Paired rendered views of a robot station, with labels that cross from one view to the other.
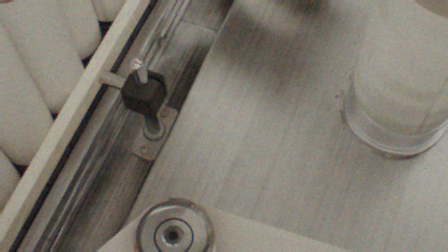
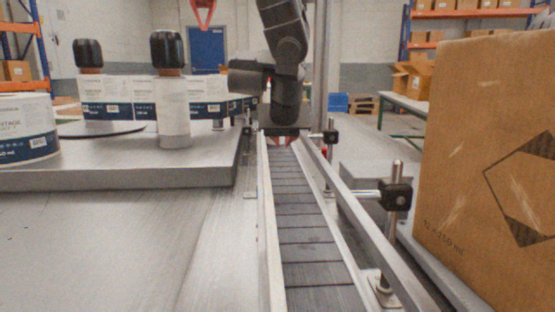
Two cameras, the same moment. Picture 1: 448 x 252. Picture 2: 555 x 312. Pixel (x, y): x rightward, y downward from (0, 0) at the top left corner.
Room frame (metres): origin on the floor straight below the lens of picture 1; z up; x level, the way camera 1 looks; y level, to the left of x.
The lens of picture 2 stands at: (1.11, -0.31, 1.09)
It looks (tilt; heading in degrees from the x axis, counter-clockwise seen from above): 16 degrees down; 151
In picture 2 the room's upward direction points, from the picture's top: straight up
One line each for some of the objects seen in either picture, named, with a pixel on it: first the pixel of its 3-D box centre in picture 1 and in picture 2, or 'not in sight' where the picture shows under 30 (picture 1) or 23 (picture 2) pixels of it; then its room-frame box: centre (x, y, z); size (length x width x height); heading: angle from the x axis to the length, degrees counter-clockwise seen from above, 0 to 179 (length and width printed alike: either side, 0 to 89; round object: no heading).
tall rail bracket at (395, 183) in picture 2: not in sight; (372, 230); (0.89, -0.07, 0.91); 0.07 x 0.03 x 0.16; 65
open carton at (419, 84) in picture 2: not in sight; (427, 80); (-0.88, 2.46, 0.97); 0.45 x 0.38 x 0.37; 56
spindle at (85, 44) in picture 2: not in sight; (93, 83); (-0.12, -0.33, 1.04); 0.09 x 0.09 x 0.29
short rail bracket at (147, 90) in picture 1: (147, 99); (247, 135); (0.26, 0.06, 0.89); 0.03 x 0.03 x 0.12; 65
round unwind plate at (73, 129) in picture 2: not in sight; (100, 127); (-0.12, -0.33, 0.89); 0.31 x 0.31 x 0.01
